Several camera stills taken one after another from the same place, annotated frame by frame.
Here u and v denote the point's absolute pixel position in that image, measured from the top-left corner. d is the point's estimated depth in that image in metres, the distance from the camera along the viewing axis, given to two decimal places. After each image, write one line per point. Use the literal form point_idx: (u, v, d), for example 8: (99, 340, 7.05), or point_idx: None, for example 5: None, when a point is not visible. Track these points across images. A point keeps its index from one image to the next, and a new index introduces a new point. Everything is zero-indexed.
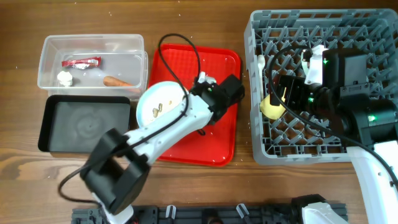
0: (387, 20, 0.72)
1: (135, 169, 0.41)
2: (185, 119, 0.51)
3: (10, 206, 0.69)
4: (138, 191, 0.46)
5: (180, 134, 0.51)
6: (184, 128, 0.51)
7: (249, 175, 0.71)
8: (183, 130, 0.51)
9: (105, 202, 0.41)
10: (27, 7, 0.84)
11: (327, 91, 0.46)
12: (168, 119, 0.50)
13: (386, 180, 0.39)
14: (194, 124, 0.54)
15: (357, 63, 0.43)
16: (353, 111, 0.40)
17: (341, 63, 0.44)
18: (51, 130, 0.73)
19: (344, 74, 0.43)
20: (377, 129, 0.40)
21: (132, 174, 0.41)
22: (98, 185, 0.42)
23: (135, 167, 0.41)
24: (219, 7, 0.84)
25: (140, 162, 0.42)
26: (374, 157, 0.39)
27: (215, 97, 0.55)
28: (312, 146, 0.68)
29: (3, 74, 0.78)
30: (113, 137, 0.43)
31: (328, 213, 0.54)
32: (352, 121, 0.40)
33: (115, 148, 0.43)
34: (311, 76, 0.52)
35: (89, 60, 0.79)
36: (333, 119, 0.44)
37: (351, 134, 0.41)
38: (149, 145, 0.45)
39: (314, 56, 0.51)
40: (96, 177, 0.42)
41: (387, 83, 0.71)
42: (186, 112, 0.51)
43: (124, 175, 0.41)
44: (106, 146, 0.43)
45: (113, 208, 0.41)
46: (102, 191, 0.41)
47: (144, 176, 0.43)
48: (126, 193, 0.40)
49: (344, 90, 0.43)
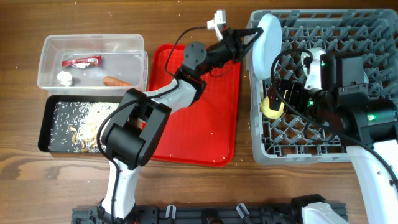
0: (387, 20, 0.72)
1: (157, 115, 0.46)
2: (180, 90, 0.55)
3: (10, 206, 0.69)
4: (155, 147, 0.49)
5: (176, 102, 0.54)
6: (180, 97, 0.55)
7: (249, 175, 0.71)
8: (180, 101, 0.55)
9: (134, 148, 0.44)
10: (27, 6, 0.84)
11: (326, 94, 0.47)
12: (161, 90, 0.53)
13: (385, 179, 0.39)
14: (180, 101, 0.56)
15: (355, 64, 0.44)
16: (352, 110, 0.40)
17: (337, 65, 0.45)
18: (51, 129, 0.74)
19: (342, 75, 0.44)
20: (377, 128, 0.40)
21: (156, 120, 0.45)
22: (124, 137, 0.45)
23: (158, 108, 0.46)
24: (219, 7, 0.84)
25: (159, 108, 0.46)
26: (374, 156, 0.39)
27: (188, 83, 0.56)
28: (312, 146, 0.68)
29: (3, 74, 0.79)
30: (130, 95, 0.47)
31: (328, 213, 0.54)
32: (352, 121, 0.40)
33: (138, 99, 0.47)
34: (311, 81, 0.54)
35: (90, 58, 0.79)
36: (331, 119, 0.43)
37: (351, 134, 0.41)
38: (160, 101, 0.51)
39: (315, 61, 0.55)
40: (120, 132, 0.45)
41: (387, 84, 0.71)
42: (180, 84, 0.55)
43: (149, 123, 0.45)
44: (128, 99, 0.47)
45: (142, 154, 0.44)
46: (129, 141, 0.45)
47: (165, 124, 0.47)
48: (155, 134, 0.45)
49: (341, 91, 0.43)
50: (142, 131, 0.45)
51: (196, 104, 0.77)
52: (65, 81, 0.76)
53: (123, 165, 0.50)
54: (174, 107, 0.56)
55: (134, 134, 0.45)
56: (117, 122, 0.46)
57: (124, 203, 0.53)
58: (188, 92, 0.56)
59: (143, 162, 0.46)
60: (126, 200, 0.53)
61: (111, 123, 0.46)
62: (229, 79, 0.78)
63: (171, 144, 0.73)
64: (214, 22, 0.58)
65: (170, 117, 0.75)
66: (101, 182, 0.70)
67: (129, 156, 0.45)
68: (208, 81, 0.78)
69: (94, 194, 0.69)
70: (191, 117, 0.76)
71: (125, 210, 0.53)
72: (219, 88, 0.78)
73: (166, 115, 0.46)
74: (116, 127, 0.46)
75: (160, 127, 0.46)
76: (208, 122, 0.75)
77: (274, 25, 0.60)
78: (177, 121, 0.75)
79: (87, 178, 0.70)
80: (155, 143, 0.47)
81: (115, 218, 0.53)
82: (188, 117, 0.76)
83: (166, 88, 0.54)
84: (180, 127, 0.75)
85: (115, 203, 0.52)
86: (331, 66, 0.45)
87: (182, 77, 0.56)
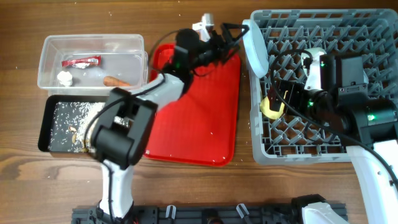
0: (387, 20, 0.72)
1: (144, 110, 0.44)
2: (167, 84, 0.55)
3: (10, 206, 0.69)
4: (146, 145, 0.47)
5: (164, 96, 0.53)
6: (168, 91, 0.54)
7: (249, 175, 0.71)
8: (167, 95, 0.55)
9: (123, 147, 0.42)
10: (27, 7, 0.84)
11: (326, 94, 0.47)
12: (147, 86, 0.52)
13: (385, 179, 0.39)
14: (168, 96, 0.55)
15: (354, 64, 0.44)
16: (352, 110, 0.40)
17: (337, 66, 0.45)
18: (51, 129, 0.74)
19: (341, 75, 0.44)
20: (377, 128, 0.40)
21: (143, 116, 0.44)
22: (111, 137, 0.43)
23: (145, 104, 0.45)
24: (219, 7, 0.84)
25: (145, 103, 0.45)
26: (374, 157, 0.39)
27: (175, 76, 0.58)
28: (312, 146, 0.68)
29: (3, 74, 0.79)
30: (115, 94, 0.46)
31: (328, 213, 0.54)
32: (352, 121, 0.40)
33: (124, 98, 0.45)
34: (311, 81, 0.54)
35: (90, 59, 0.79)
36: (331, 119, 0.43)
37: (351, 133, 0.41)
38: (147, 96, 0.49)
39: (314, 62, 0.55)
40: (107, 133, 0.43)
41: (387, 83, 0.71)
42: (166, 79, 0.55)
43: (137, 120, 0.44)
44: (112, 98, 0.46)
45: (132, 152, 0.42)
46: (117, 141, 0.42)
47: (153, 119, 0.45)
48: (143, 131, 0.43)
49: (341, 91, 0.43)
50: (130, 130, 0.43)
51: (196, 104, 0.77)
52: (65, 81, 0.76)
53: (115, 166, 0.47)
54: (163, 101, 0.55)
55: (122, 134, 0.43)
56: (103, 123, 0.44)
57: (119, 205, 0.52)
58: (174, 86, 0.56)
59: (134, 161, 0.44)
60: (123, 201, 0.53)
61: (97, 125, 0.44)
62: (229, 78, 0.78)
63: (171, 144, 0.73)
64: (201, 25, 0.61)
65: (170, 117, 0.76)
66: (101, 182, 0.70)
67: (119, 156, 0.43)
68: (208, 81, 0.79)
69: (94, 194, 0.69)
70: (191, 116, 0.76)
71: (123, 210, 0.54)
72: (219, 88, 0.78)
73: (154, 111, 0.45)
74: (103, 127, 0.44)
75: (149, 124, 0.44)
76: (208, 122, 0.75)
77: (256, 27, 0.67)
78: (178, 121, 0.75)
79: (87, 178, 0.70)
80: (144, 139, 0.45)
81: (115, 218, 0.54)
82: (189, 117, 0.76)
83: (153, 84, 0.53)
84: (180, 128, 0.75)
85: (112, 204, 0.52)
86: (329, 67, 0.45)
87: (169, 71, 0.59)
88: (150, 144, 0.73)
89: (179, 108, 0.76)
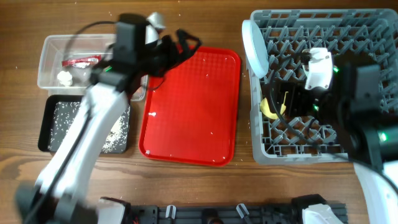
0: (387, 20, 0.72)
1: (64, 204, 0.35)
2: (96, 117, 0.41)
3: (10, 206, 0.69)
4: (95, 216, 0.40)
5: (101, 137, 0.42)
6: (101, 127, 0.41)
7: (249, 175, 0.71)
8: (102, 130, 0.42)
9: None
10: (27, 7, 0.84)
11: (335, 100, 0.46)
12: (71, 134, 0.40)
13: (395, 202, 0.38)
14: (107, 124, 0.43)
15: (370, 74, 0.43)
16: (364, 127, 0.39)
17: (352, 74, 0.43)
18: (51, 129, 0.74)
19: (356, 85, 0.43)
20: (390, 150, 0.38)
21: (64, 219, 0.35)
22: None
23: (66, 195, 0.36)
24: (219, 7, 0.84)
25: (64, 197, 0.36)
26: (385, 180, 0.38)
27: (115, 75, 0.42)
28: (312, 146, 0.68)
29: (3, 74, 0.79)
30: (23, 195, 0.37)
31: (329, 216, 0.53)
32: (362, 139, 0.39)
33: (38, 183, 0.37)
34: (314, 81, 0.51)
35: (89, 58, 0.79)
36: (340, 132, 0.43)
37: (359, 152, 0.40)
38: (67, 174, 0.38)
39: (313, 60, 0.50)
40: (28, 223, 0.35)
41: (387, 83, 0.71)
42: (91, 111, 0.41)
43: (60, 204, 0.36)
44: (24, 195, 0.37)
45: None
46: None
47: (83, 203, 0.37)
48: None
49: (354, 104, 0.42)
50: (58, 184, 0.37)
51: (197, 105, 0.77)
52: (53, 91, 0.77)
53: None
54: (92, 141, 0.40)
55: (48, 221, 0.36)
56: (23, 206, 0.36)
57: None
58: (109, 111, 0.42)
59: None
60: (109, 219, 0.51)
61: None
62: (229, 79, 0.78)
63: (171, 144, 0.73)
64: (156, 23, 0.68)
65: (170, 117, 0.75)
66: (101, 182, 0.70)
67: None
68: (208, 81, 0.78)
69: (93, 194, 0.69)
70: (193, 116, 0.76)
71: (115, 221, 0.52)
72: (219, 88, 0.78)
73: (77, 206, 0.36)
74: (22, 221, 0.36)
75: (79, 212, 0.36)
76: (208, 122, 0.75)
77: (256, 26, 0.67)
78: (178, 121, 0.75)
79: None
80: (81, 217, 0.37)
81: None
82: (191, 118, 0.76)
83: (78, 120, 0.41)
84: (180, 127, 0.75)
85: None
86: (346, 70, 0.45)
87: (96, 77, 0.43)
88: (150, 144, 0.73)
89: (181, 109, 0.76)
